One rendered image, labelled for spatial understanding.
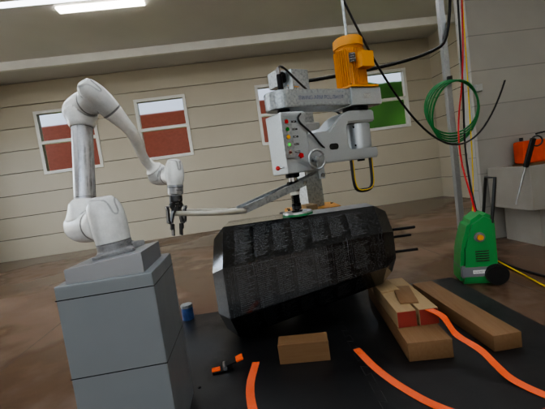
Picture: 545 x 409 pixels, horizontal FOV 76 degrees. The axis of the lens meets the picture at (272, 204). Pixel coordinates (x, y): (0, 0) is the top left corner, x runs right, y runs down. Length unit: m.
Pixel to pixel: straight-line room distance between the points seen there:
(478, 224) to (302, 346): 1.83
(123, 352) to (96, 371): 0.13
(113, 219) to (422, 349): 1.72
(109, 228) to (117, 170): 7.36
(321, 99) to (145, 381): 2.01
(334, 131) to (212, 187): 6.22
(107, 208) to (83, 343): 0.57
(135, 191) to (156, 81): 2.64
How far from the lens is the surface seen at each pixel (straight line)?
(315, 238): 2.35
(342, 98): 2.74
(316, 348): 2.22
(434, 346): 2.23
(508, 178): 4.63
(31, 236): 9.95
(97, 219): 1.73
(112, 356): 1.74
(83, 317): 1.71
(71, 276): 1.69
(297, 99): 2.51
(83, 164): 1.97
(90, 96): 1.94
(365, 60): 2.90
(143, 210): 8.91
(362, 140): 2.84
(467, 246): 3.32
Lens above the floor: 1.13
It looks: 5 degrees down
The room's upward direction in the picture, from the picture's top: 8 degrees counter-clockwise
